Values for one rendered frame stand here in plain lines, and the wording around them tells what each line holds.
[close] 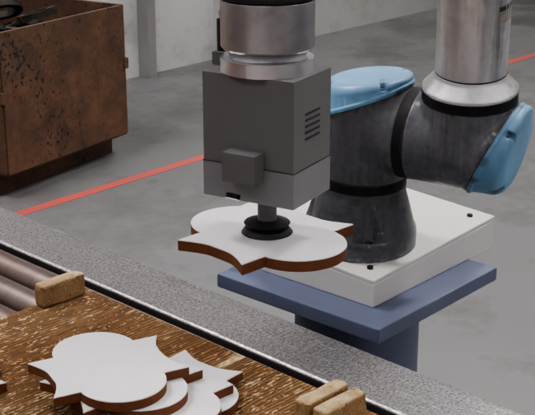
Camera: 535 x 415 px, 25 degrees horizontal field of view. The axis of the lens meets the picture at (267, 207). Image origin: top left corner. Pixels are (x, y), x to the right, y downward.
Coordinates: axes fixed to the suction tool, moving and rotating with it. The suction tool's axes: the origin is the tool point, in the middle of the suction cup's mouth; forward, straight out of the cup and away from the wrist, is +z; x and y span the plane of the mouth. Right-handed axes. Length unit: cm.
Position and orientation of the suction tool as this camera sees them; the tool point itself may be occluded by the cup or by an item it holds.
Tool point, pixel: (267, 244)
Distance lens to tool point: 100.6
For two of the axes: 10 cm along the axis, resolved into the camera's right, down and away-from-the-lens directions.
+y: 8.7, 1.6, -4.7
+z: 0.0, 9.4, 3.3
